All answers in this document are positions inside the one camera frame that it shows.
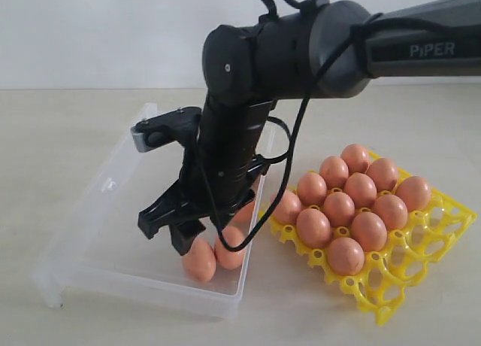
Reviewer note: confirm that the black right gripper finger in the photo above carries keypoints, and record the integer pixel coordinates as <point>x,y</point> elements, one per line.
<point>163,212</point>
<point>183,234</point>

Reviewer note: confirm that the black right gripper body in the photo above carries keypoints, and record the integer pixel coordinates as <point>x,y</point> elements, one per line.
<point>212,194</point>

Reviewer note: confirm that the brown egg corner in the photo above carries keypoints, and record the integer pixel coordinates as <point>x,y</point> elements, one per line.
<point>200,262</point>

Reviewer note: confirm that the brown egg placed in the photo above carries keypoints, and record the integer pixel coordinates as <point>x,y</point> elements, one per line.
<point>334,171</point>
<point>288,209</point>
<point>312,189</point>

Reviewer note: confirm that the clear plastic container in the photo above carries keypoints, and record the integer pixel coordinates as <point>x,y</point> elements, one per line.
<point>100,248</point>

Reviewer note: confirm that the yellow plastic egg tray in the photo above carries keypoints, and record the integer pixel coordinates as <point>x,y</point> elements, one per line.
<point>380,286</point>

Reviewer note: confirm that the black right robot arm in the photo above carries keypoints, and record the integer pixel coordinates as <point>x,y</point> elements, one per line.
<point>325,50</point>

